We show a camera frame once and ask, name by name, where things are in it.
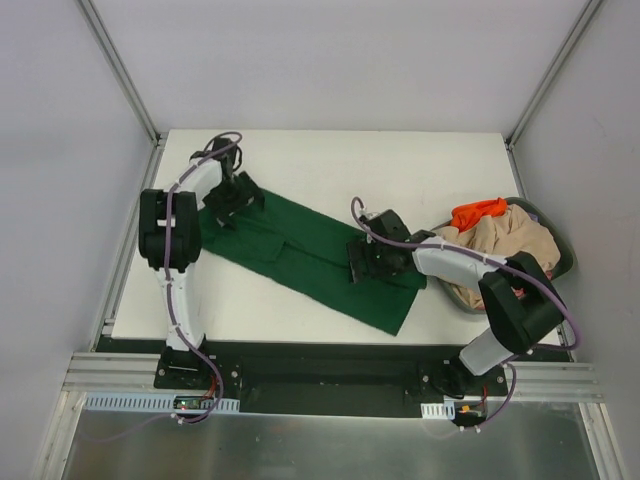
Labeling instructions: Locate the left aluminium side rail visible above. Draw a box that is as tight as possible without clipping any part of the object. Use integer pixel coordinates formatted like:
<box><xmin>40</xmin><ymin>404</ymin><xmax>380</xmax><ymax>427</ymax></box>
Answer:
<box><xmin>86</xmin><ymin>134</ymin><xmax>166</xmax><ymax>352</ymax></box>

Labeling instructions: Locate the right white cable duct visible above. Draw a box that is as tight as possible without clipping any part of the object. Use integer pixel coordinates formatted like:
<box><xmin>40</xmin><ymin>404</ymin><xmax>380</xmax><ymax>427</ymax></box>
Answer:
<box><xmin>420</xmin><ymin>401</ymin><xmax>456</xmax><ymax>421</ymax></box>

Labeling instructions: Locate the right aluminium side rail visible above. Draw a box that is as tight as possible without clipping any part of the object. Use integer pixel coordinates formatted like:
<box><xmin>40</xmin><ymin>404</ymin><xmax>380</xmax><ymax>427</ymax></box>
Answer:
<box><xmin>507</xmin><ymin>147</ymin><xmax>574</xmax><ymax>361</ymax></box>

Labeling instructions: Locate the front aluminium rail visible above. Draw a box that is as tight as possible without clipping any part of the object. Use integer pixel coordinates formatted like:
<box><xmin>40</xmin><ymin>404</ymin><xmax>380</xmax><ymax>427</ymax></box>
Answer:
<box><xmin>63</xmin><ymin>352</ymin><xmax>604</xmax><ymax>403</ymax></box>

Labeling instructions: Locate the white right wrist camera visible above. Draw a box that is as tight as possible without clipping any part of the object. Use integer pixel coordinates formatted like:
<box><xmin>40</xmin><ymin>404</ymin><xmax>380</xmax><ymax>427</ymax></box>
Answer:
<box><xmin>358</xmin><ymin>208</ymin><xmax>381</xmax><ymax>223</ymax></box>

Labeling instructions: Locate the orange t shirt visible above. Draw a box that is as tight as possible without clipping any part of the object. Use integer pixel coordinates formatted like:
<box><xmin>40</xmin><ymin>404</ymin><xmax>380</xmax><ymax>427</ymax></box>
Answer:
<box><xmin>450</xmin><ymin>198</ymin><xmax>508</xmax><ymax>232</ymax></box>

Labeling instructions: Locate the grey laundry basket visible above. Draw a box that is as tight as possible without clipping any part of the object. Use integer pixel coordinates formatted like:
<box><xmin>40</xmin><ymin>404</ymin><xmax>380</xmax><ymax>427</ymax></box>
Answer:
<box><xmin>439</xmin><ymin>196</ymin><xmax>577</xmax><ymax>317</ymax></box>

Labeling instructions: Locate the white cable duct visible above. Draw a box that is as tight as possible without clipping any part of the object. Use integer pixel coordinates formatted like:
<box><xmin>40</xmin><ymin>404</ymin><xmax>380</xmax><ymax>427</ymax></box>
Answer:
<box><xmin>84</xmin><ymin>393</ymin><xmax>240</xmax><ymax>415</ymax></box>
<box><xmin>420</xmin><ymin>401</ymin><xmax>456</xmax><ymax>421</ymax></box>

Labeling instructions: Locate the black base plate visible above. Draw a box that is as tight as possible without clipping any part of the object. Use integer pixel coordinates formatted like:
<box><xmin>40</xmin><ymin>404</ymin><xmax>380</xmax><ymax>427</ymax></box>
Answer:
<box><xmin>97</xmin><ymin>339</ymin><xmax>508</xmax><ymax>418</ymax></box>

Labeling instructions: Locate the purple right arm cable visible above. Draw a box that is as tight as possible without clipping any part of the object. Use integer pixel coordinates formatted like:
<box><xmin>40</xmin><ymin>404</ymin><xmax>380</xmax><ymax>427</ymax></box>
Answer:
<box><xmin>350</xmin><ymin>196</ymin><xmax>584</xmax><ymax>440</ymax></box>

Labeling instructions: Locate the left aluminium frame post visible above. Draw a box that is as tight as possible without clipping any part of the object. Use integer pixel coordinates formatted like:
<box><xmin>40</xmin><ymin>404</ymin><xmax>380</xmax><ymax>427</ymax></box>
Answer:
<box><xmin>75</xmin><ymin>0</ymin><xmax>162</xmax><ymax>146</ymax></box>

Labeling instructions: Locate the green t shirt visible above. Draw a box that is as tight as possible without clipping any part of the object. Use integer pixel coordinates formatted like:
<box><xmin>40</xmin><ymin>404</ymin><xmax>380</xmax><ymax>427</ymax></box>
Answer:
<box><xmin>199</xmin><ymin>190</ymin><xmax>427</xmax><ymax>336</ymax></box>

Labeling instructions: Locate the aluminium frame post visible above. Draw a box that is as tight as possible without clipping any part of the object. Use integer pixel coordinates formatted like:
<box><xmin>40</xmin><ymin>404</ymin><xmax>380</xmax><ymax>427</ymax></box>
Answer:
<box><xmin>505</xmin><ymin>0</ymin><xmax>606</xmax><ymax>151</ymax></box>
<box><xmin>75</xmin><ymin>0</ymin><xmax>162</xmax><ymax>146</ymax></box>

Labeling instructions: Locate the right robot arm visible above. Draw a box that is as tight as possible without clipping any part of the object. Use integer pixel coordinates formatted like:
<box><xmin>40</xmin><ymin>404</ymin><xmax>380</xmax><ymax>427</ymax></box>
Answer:
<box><xmin>348</xmin><ymin>197</ymin><xmax>569</xmax><ymax>395</ymax></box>

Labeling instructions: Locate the aluminium side rail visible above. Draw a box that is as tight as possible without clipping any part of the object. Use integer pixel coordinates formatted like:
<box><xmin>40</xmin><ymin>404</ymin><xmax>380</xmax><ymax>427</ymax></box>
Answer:
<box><xmin>86</xmin><ymin>134</ymin><xmax>166</xmax><ymax>352</ymax></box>
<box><xmin>507</xmin><ymin>147</ymin><xmax>574</xmax><ymax>361</ymax></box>

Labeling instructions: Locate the right aluminium frame post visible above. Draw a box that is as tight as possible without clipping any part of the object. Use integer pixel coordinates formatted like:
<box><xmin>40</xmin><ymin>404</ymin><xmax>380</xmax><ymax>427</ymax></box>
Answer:
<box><xmin>505</xmin><ymin>0</ymin><xmax>606</xmax><ymax>151</ymax></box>

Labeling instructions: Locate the beige t shirt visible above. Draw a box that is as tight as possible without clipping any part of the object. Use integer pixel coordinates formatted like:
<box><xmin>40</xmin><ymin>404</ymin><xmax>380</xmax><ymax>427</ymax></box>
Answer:
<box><xmin>434</xmin><ymin>198</ymin><xmax>561</xmax><ymax>279</ymax></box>

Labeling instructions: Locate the left white cable duct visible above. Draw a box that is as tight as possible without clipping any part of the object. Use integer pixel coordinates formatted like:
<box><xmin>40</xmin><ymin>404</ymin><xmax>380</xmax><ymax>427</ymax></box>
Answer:
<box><xmin>84</xmin><ymin>393</ymin><xmax>240</xmax><ymax>415</ymax></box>

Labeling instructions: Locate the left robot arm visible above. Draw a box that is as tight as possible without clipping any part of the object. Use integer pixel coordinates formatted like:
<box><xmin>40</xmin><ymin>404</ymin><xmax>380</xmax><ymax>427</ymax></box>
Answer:
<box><xmin>138</xmin><ymin>131</ymin><xmax>265</xmax><ymax>391</ymax></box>

